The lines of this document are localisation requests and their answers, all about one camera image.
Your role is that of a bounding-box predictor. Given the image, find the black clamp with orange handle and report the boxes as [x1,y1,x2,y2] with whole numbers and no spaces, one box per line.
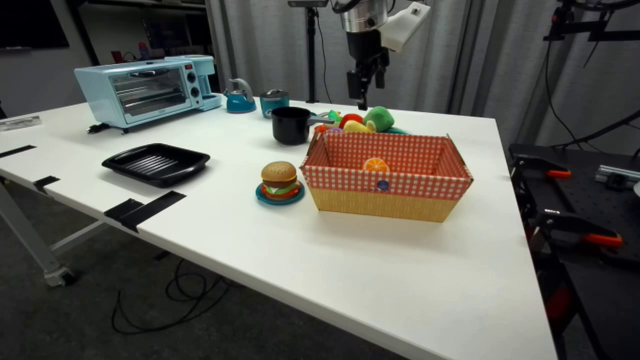
[512,154,572,180]
[534,208,624,249]

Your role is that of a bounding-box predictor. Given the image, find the red checkered basket box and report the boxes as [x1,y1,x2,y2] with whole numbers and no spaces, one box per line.
[299,130,474,224]

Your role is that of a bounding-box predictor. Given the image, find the small teal plate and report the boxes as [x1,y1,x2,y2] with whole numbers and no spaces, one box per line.
[255,181,306,207]

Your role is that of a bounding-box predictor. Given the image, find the white label strip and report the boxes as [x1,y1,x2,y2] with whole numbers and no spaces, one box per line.
[0,115,43,132]

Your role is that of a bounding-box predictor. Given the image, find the dark wall screen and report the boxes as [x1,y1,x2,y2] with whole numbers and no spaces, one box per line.
[0,0,70,50]

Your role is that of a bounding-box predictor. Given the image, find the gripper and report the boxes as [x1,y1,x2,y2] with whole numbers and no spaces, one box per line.
[346,30,391,112]

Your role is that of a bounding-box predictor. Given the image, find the grey curtain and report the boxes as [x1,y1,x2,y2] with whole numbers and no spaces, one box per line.
[207,0,640,157]

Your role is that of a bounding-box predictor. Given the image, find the orange slice toy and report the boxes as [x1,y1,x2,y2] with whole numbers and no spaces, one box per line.
[362,157,391,174]

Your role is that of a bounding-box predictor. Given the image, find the green pear plush toy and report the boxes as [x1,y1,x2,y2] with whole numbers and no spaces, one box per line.
[362,105,396,133]

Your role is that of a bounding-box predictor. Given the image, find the toaster oven door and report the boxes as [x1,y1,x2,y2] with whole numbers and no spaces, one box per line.
[108,67,194,119]

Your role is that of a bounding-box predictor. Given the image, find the toy burger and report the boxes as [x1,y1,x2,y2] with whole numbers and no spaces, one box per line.
[260,160,302,201]

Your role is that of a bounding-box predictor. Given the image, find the teal pot with lid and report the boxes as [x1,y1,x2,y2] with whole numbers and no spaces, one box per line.
[259,89,291,120]

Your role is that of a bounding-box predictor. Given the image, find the black tape strip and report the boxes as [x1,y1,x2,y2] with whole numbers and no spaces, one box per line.
[0,144,38,159]
[33,175,61,196]
[103,190,187,234]

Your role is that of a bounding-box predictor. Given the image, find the teal toy kettle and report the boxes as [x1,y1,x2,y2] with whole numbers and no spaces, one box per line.
[223,78,258,114]

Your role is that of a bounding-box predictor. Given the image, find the yellow toy fruit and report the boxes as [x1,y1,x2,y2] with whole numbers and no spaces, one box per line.
[342,120,377,134]

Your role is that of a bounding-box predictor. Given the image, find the light blue toaster oven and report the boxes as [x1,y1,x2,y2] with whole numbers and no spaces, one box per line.
[74,54,223,134]

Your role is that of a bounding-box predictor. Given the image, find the black saucepan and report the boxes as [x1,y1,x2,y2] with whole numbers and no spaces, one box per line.
[271,106,335,146]

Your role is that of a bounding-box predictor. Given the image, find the aluminium rail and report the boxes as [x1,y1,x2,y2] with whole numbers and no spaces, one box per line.
[594,164,640,190]

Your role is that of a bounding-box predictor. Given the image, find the black cable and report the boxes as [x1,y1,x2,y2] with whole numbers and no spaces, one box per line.
[544,40,640,152]
[110,257,237,335]

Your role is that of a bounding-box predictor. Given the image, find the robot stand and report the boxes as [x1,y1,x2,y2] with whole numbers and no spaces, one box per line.
[508,143,640,360]

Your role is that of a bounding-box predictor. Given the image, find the black grill tray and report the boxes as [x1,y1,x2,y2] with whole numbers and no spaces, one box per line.
[101,143,211,189]

